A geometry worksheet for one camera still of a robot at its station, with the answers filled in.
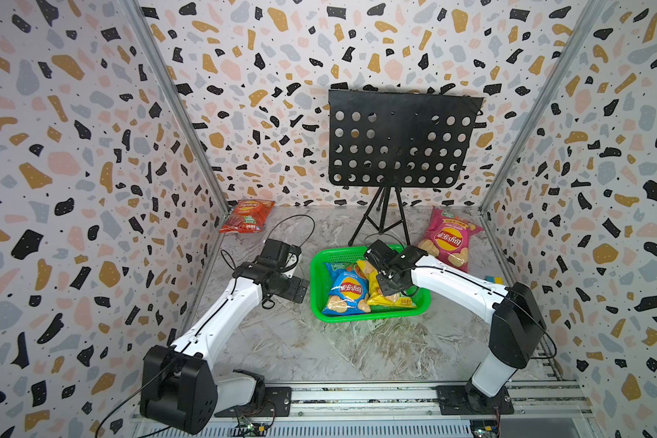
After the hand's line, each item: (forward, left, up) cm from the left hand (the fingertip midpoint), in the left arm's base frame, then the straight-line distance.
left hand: (293, 284), depth 84 cm
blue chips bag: (0, -17, -4) cm, 18 cm away
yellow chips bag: (-3, -26, -2) cm, 26 cm away
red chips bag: (+33, +22, -5) cm, 40 cm away
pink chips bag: (+20, -54, -3) cm, 58 cm away
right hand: (+1, -31, -2) cm, 31 cm away
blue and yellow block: (+7, -71, -12) cm, 72 cm away
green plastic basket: (+4, -7, -11) cm, 14 cm away
